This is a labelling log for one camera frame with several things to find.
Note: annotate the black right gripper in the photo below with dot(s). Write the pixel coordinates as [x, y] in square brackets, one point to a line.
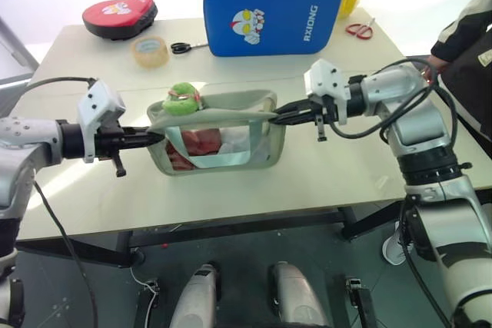
[324, 111]

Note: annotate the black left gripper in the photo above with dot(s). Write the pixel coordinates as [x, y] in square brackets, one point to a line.
[109, 140]

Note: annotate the green pouch with clear window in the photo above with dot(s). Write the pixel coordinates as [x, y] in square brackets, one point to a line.
[215, 116]

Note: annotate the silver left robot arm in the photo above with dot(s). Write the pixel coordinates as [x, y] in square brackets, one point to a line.
[27, 134]

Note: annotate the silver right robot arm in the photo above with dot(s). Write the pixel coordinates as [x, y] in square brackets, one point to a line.
[415, 120]

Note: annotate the person's bare hand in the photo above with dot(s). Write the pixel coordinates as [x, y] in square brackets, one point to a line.
[436, 63]

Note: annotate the red cloth item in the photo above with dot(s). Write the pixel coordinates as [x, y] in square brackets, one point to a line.
[196, 141]

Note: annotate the white crumpled item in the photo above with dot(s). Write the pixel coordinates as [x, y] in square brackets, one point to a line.
[238, 141]

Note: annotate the clear packing tape roll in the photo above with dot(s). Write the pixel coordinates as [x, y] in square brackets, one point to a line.
[150, 53]

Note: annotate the blue RXIONG kick pad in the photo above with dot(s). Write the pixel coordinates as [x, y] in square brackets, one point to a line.
[269, 17]

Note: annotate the red and black punch mitt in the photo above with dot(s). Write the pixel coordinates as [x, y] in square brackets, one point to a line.
[115, 15]

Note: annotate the grey side table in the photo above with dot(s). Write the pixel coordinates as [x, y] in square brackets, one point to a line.
[15, 59]

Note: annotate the black stand foot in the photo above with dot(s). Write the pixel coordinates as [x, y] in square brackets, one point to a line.
[148, 305]
[361, 301]

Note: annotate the white shoe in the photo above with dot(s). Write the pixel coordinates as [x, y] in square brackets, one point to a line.
[396, 247]

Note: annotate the silver rounded robot leg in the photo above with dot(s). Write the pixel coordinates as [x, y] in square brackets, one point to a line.
[196, 301]
[298, 297]

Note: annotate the person in dark jacket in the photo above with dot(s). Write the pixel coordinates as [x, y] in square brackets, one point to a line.
[469, 59]

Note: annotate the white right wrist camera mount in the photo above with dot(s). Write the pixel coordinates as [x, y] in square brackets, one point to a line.
[324, 80]

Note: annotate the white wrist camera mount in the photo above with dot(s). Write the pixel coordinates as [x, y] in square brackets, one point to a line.
[324, 80]
[100, 102]

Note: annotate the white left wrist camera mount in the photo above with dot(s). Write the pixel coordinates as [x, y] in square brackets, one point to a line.
[100, 102]

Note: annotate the black metal table frame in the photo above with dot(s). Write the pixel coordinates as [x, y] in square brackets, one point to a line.
[230, 230]

